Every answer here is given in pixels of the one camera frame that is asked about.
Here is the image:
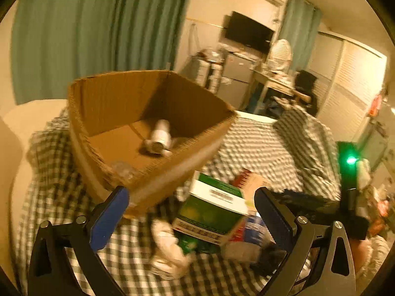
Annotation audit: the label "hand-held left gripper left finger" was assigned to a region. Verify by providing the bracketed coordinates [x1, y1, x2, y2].
[28, 186, 130, 296]

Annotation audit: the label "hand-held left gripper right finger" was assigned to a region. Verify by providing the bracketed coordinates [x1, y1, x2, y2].
[253, 187, 357, 296]

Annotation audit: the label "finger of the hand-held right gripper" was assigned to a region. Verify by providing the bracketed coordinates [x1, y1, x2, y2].
[273, 190, 341, 219]

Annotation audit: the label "green and white carton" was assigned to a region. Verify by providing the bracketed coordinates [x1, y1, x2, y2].
[171, 170, 251, 247]

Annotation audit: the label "brown cardboard box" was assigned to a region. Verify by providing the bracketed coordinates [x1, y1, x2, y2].
[67, 70, 238, 219]

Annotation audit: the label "blue and white packet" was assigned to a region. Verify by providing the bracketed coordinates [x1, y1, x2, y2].
[221, 213, 276, 263]

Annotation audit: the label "red packet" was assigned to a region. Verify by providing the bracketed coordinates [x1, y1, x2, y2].
[232, 168, 270, 193]

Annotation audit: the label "clear plastic wrapper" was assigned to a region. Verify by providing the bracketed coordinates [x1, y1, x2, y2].
[109, 160, 140, 183]

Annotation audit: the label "grey checked blanket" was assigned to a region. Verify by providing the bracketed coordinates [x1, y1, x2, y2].
[12, 105, 343, 296]

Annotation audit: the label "crumpled white tissue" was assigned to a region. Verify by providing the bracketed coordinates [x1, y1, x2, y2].
[151, 218, 194, 280]

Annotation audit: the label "red hanging ornament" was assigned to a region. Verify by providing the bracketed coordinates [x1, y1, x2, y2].
[368, 94, 384, 117]

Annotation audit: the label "white louvred wardrobe doors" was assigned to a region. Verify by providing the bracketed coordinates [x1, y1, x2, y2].
[305, 32, 388, 146]

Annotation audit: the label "white plastic bottle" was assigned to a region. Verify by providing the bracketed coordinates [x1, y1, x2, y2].
[143, 119, 175, 157]

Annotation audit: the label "black chair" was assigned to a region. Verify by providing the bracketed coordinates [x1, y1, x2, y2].
[293, 70, 319, 116]

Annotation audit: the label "white dressing desk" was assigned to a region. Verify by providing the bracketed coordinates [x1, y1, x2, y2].
[252, 68, 297, 112]

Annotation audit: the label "cream bed sheet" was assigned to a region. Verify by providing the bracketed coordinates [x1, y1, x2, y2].
[0, 99, 72, 284]

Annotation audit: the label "grey mini fridge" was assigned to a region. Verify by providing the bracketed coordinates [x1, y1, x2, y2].
[217, 52, 259, 112]

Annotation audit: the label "white drawer tower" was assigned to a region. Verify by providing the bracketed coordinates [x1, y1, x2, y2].
[195, 56, 223, 93]

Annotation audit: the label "narrow green curtain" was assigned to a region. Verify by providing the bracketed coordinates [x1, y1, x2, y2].
[278, 0, 323, 79]

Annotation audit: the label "wide green curtain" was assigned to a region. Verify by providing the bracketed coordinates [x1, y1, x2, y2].
[11, 0, 197, 106]

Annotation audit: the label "black wall television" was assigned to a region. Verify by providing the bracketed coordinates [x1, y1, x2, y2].
[223, 11, 276, 55]

